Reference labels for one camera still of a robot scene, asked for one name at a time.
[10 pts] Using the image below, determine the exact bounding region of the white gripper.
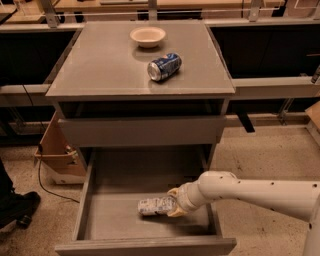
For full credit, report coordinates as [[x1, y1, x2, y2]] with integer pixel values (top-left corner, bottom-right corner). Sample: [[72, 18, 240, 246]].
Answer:
[[167, 182, 204, 217]]

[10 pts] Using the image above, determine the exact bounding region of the clear plastic water bottle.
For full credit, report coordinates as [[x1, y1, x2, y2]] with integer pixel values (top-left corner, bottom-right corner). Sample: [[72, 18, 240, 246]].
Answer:
[[137, 196, 176, 216]]

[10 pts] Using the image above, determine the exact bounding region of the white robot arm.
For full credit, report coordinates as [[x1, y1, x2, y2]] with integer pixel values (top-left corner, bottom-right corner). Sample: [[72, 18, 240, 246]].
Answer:
[[168, 171, 320, 256]]

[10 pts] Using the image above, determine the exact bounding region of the open grey middle drawer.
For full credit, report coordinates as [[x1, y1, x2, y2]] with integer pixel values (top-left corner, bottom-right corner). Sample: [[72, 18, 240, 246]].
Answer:
[[56, 146, 236, 256]]

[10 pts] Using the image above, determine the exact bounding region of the closed grey top drawer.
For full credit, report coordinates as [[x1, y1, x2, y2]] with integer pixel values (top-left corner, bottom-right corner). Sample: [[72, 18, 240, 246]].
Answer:
[[58, 116, 226, 147]]

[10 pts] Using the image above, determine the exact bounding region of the grey drawer cabinet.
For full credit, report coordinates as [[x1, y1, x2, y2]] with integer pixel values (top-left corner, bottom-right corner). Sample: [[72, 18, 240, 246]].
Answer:
[[46, 21, 235, 167]]

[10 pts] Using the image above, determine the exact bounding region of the cardboard box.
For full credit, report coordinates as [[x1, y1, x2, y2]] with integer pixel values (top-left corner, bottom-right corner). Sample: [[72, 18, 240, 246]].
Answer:
[[34, 114, 86, 185]]

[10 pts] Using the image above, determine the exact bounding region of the blue soda can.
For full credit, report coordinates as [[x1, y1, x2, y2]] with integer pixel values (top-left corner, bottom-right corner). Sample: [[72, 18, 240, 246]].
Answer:
[[147, 53, 182, 82]]

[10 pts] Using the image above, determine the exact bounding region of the black shoe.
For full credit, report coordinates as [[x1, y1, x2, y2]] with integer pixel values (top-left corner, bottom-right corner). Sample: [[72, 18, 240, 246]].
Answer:
[[0, 191, 41, 228]]

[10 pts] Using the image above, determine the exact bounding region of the white paper bowl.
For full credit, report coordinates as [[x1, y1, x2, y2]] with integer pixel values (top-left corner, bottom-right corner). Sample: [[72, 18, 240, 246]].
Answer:
[[130, 27, 166, 48]]

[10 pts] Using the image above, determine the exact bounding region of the black cable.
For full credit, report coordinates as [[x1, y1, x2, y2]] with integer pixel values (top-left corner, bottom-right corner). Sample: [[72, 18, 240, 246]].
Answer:
[[21, 84, 81, 204]]

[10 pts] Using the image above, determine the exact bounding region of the grey metal rail frame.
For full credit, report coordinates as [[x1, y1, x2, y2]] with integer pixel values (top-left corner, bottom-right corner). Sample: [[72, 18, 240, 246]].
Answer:
[[0, 18, 320, 107]]

